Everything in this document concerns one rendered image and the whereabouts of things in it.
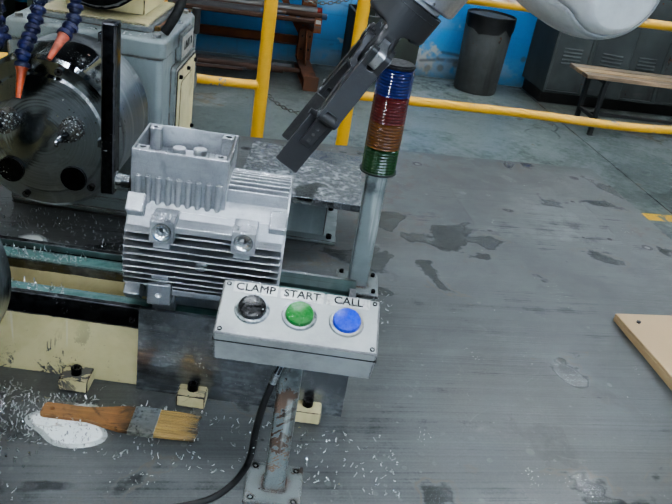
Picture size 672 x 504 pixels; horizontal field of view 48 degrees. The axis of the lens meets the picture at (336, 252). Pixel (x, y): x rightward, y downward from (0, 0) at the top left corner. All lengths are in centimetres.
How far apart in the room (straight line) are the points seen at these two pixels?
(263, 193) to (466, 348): 49
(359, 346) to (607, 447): 52
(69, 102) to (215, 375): 49
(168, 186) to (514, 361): 65
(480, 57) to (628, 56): 116
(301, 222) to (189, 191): 61
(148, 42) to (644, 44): 547
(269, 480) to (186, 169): 39
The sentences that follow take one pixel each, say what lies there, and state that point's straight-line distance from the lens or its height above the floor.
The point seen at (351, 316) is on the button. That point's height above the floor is 107.
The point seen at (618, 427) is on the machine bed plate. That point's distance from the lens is 125.
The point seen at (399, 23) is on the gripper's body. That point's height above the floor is 135.
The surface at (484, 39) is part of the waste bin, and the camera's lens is 609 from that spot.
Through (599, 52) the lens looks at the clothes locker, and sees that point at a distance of 641.
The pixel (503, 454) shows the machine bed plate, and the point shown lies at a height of 80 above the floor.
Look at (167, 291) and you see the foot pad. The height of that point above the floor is 98.
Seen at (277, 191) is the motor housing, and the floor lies 111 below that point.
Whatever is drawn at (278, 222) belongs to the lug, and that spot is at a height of 108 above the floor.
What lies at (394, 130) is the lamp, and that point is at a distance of 125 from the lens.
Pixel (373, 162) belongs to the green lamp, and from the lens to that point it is 127.
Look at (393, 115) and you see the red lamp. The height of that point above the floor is 114.
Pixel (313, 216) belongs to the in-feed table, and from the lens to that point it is 153.
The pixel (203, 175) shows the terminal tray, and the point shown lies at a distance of 95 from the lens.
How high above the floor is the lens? 149
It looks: 27 degrees down
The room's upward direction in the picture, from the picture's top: 10 degrees clockwise
